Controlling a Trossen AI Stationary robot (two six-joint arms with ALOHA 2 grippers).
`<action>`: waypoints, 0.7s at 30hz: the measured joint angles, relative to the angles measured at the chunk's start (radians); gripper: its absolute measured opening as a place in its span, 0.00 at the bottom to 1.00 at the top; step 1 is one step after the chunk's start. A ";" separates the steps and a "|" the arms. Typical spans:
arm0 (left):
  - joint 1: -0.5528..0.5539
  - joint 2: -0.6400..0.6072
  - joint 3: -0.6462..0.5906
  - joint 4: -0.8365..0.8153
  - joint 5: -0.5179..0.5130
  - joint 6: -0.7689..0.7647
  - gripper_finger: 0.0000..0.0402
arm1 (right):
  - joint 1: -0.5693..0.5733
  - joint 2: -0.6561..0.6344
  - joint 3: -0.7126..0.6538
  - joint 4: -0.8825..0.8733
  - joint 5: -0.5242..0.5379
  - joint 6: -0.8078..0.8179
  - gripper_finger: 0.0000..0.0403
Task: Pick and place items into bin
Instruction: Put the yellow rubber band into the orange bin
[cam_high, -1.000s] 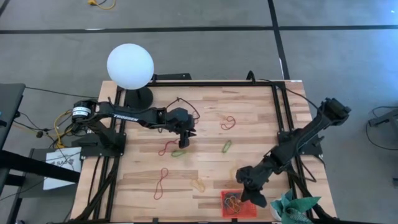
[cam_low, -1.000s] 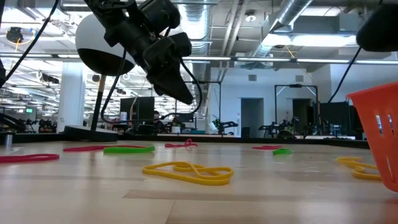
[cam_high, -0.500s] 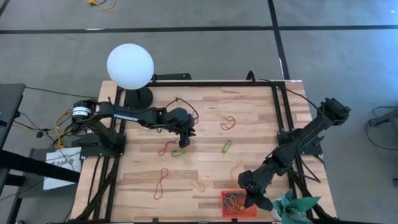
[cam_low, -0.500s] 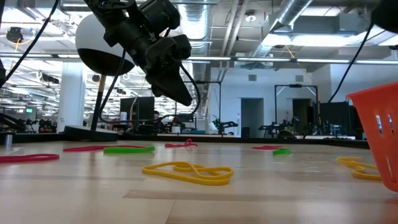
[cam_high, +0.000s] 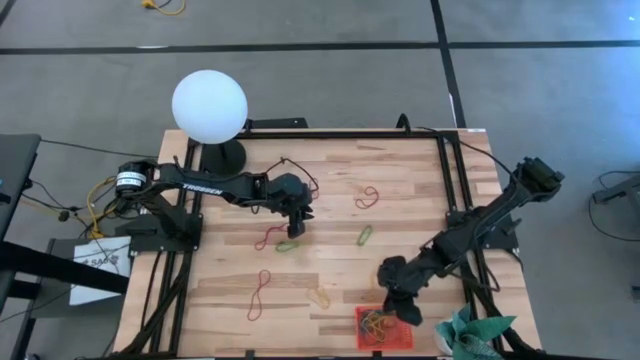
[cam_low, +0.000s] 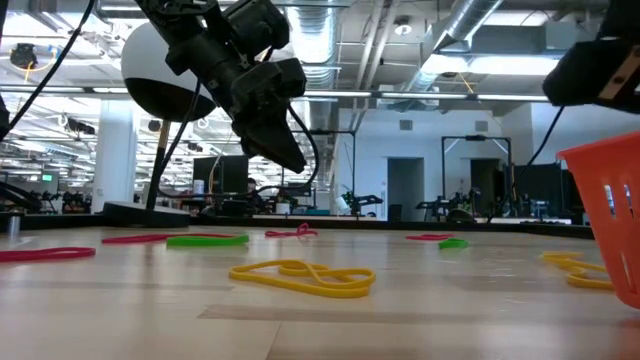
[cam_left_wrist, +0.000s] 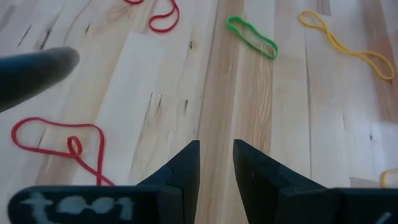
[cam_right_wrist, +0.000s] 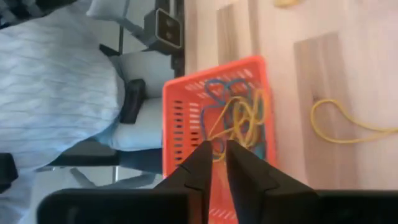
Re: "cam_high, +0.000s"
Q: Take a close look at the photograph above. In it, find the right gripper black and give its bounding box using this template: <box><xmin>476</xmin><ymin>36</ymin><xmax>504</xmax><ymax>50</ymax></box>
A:
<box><xmin>378</xmin><ymin>255</ymin><xmax>435</xmax><ymax>327</ymax></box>

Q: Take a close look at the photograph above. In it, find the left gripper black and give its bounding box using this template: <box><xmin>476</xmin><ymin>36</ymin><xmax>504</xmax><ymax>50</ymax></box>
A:
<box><xmin>264</xmin><ymin>172</ymin><xmax>316</xmax><ymax>240</ymax></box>

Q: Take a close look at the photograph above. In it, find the yellow rubber band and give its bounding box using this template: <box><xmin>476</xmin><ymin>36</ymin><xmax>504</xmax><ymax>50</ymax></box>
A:
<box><xmin>305</xmin><ymin>287</ymin><xmax>332</xmax><ymax>310</ymax></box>
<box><xmin>360</xmin><ymin>310</ymin><xmax>387</xmax><ymax>342</ymax></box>

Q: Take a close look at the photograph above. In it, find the orange plastic basket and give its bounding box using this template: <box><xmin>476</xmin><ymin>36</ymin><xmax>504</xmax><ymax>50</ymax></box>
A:
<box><xmin>354</xmin><ymin>304</ymin><xmax>415</xmax><ymax>351</ymax></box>

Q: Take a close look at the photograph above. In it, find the teal fabric plant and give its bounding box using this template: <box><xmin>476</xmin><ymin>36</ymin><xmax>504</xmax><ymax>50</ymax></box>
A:
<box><xmin>434</xmin><ymin>303</ymin><xmax>517</xmax><ymax>360</ymax></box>

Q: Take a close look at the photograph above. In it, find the white globe table lamp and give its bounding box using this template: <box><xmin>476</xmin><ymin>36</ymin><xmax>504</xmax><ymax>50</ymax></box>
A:
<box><xmin>171</xmin><ymin>68</ymin><xmax>250</xmax><ymax>179</ymax></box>

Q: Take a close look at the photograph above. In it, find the white paper sheet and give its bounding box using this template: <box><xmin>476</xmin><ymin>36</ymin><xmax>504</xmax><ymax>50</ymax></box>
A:
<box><xmin>68</xmin><ymin>235</ymin><xmax>133</xmax><ymax>307</ymax></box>

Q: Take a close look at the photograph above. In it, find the grey box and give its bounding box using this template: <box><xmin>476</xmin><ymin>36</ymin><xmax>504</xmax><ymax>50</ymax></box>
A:
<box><xmin>32</xmin><ymin>237</ymin><xmax>132</xmax><ymax>319</ymax></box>

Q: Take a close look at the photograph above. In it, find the black desk crossbar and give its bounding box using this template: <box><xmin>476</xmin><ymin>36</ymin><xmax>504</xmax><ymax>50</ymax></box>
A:
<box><xmin>0</xmin><ymin>240</ymin><xmax>131</xmax><ymax>296</ymax></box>

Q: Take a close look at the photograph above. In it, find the grey chair base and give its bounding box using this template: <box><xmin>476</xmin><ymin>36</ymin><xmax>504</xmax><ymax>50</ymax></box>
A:
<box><xmin>594</xmin><ymin>172</ymin><xmax>640</xmax><ymax>205</ymax></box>

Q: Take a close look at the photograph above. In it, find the grey desk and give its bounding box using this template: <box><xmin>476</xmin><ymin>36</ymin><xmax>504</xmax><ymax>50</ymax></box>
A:
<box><xmin>0</xmin><ymin>133</ymin><xmax>42</xmax><ymax>241</ymax></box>

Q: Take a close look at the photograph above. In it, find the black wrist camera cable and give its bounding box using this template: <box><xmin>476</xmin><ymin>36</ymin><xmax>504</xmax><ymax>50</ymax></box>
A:
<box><xmin>263</xmin><ymin>156</ymin><xmax>320</xmax><ymax>194</ymax></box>

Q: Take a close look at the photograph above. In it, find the black bracket plate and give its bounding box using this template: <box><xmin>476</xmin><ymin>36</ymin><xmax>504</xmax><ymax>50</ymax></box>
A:
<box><xmin>243</xmin><ymin>117</ymin><xmax>309</xmax><ymax>131</ymax></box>

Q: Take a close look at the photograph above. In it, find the black cable bundle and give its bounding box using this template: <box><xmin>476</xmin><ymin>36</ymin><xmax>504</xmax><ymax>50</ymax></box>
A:
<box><xmin>455</xmin><ymin>248</ymin><xmax>544</xmax><ymax>357</ymax></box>
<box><xmin>133</xmin><ymin>249</ymin><xmax>194</xmax><ymax>355</ymax></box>

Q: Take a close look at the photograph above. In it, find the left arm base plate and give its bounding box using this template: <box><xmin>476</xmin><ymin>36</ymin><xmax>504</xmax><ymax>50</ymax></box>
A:
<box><xmin>114</xmin><ymin>209</ymin><xmax>204</xmax><ymax>253</ymax></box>

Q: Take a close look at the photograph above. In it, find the long black arm cable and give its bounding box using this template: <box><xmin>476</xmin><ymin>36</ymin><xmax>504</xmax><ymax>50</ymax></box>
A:
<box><xmin>416</xmin><ymin>125</ymin><xmax>524</xmax><ymax>186</ymax></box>

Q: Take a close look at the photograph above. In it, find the thin black floor cable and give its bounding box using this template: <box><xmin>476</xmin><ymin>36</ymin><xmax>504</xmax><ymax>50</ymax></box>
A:
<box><xmin>39</xmin><ymin>138</ymin><xmax>160</xmax><ymax>160</ymax></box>

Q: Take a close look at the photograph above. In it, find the yellow floor cable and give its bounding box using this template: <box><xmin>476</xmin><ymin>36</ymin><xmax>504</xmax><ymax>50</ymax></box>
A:
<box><xmin>142</xmin><ymin>0</ymin><xmax>188</xmax><ymax>16</ymax></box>

